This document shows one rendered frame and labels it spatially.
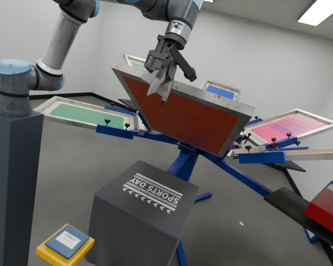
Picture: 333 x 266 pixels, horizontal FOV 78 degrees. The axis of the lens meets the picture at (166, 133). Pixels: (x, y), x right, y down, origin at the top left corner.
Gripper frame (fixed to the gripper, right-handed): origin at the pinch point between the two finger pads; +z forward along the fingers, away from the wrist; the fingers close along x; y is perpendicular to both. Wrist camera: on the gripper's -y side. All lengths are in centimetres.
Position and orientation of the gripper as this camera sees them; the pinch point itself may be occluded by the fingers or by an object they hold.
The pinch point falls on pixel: (157, 102)
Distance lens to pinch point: 64.6
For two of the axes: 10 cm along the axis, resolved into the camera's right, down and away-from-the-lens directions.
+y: -9.0, -3.7, 2.3
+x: -2.3, -0.6, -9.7
